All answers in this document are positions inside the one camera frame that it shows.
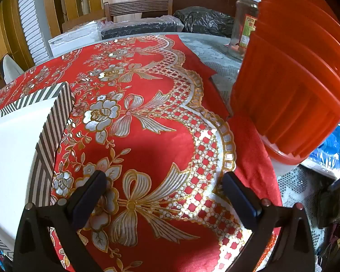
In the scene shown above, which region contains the dark box in plastic wrap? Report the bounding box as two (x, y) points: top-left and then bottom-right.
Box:
(100, 15), (185, 40)

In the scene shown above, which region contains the white cardboard box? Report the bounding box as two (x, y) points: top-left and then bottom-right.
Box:
(48, 20), (108, 57)

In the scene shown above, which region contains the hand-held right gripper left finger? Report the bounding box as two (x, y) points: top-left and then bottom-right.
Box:
(13, 170), (108, 272)

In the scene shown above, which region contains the glass jar with label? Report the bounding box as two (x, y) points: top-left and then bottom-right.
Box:
(228, 0), (262, 60)

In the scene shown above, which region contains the striped cardboard box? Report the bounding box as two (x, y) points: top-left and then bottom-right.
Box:
(0, 82), (75, 261)

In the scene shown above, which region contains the blue plastic packet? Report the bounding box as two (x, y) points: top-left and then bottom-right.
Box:
(309, 119), (340, 176)

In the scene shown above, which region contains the black plastic bag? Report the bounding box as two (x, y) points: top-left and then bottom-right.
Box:
(173, 6), (235, 38)

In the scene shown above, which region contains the white rounded plastic seat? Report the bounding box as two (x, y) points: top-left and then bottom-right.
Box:
(0, 54), (24, 84)

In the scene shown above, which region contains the red floral tablecloth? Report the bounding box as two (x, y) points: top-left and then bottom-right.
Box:
(0, 34), (284, 272)

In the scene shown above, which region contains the dark cloth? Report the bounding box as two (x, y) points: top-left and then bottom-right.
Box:
(317, 173), (340, 227)

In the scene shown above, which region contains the brown cardboard box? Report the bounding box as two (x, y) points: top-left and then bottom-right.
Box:
(62, 16), (107, 33)

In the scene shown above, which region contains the wooden chair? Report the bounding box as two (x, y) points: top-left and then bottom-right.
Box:
(103, 0), (173, 23)

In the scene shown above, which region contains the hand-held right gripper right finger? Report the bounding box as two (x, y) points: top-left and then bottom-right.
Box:
(220, 171), (316, 272)

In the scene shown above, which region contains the white slatted shutter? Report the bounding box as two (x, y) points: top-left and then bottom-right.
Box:
(17, 0), (49, 63)

